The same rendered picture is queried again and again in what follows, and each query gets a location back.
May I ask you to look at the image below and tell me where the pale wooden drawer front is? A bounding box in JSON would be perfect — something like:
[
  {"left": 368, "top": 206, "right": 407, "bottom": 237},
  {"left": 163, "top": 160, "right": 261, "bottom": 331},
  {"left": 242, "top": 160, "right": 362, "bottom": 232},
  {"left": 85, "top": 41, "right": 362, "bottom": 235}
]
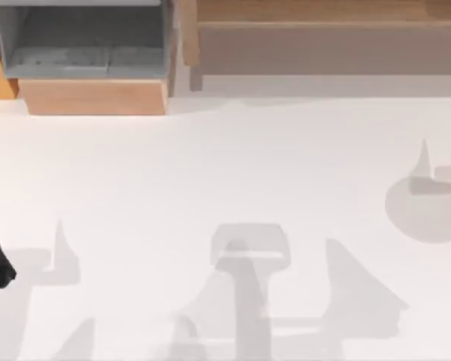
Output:
[{"left": 17, "top": 77, "right": 169, "bottom": 117}]

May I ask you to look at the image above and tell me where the pulled-out drawer grey pierced inside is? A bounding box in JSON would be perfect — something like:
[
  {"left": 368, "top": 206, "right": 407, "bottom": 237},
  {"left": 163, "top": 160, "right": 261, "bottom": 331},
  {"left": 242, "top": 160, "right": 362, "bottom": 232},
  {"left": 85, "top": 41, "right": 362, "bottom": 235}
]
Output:
[{"left": 0, "top": 0, "right": 173, "bottom": 80}]

